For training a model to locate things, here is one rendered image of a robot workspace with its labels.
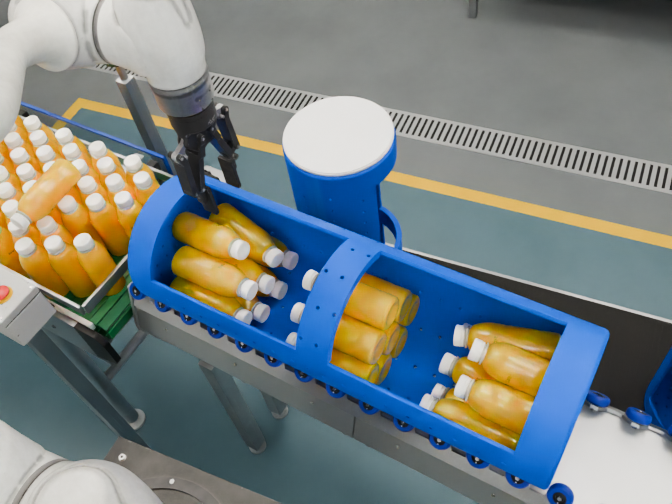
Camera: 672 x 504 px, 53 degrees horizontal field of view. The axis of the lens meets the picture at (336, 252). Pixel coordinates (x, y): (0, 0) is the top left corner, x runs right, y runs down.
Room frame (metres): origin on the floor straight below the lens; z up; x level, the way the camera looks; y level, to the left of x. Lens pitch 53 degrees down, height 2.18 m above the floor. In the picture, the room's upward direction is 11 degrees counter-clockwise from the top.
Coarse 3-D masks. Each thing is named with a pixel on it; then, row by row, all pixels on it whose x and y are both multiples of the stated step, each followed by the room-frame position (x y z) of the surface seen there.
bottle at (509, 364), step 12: (492, 348) 0.52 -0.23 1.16; (504, 348) 0.51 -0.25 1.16; (516, 348) 0.51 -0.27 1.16; (480, 360) 0.51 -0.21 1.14; (492, 360) 0.50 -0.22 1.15; (504, 360) 0.49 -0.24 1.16; (516, 360) 0.49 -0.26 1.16; (528, 360) 0.48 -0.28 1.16; (540, 360) 0.48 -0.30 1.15; (492, 372) 0.48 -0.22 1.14; (504, 372) 0.47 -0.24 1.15; (516, 372) 0.47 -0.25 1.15; (528, 372) 0.46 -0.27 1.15; (540, 372) 0.46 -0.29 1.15; (516, 384) 0.46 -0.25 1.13; (528, 384) 0.45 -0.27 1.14; (540, 384) 0.44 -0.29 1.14
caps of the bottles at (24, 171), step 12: (24, 120) 1.45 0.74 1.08; (36, 120) 1.44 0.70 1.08; (12, 132) 1.41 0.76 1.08; (36, 132) 1.39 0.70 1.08; (60, 132) 1.38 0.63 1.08; (12, 144) 1.37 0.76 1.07; (36, 144) 1.36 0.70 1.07; (72, 144) 1.32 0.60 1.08; (0, 156) 1.34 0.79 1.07; (12, 156) 1.32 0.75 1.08; (24, 156) 1.32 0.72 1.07; (48, 156) 1.30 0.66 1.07; (72, 156) 1.29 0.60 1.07; (0, 168) 1.28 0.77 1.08; (24, 168) 1.27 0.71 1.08; (48, 168) 1.25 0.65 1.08; (0, 180) 1.26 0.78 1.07; (0, 192) 1.20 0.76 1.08; (12, 192) 1.21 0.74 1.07; (12, 204) 1.15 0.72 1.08
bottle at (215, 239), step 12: (180, 216) 0.95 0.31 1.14; (192, 216) 0.95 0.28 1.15; (180, 228) 0.93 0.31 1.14; (192, 228) 0.91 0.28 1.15; (204, 228) 0.90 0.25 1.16; (216, 228) 0.89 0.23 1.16; (228, 228) 0.89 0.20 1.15; (180, 240) 0.92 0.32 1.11; (192, 240) 0.89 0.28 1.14; (204, 240) 0.87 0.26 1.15; (216, 240) 0.86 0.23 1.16; (228, 240) 0.86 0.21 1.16; (216, 252) 0.85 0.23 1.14; (228, 252) 0.84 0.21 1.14
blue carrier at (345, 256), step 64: (128, 256) 0.86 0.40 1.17; (320, 256) 0.87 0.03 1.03; (384, 256) 0.79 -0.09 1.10; (320, 320) 0.61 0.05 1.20; (448, 320) 0.67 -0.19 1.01; (512, 320) 0.61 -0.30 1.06; (576, 320) 0.52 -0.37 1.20; (384, 384) 0.58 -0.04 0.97; (448, 384) 0.56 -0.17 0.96; (576, 384) 0.40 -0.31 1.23
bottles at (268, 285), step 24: (240, 264) 0.84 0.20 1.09; (264, 264) 0.88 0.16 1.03; (288, 264) 0.86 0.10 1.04; (192, 288) 0.81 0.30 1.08; (264, 288) 0.79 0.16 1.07; (240, 312) 0.74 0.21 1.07; (264, 312) 0.77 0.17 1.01; (408, 312) 0.68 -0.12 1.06; (288, 336) 0.67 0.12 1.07; (336, 360) 0.59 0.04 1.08; (384, 360) 0.60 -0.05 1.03; (456, 360) 0.55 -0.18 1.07; (432, 408) 0.47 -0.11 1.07; (456, 408) 0.46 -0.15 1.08; (480, 432) 0.41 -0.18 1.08; (504, 432) 0.40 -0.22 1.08
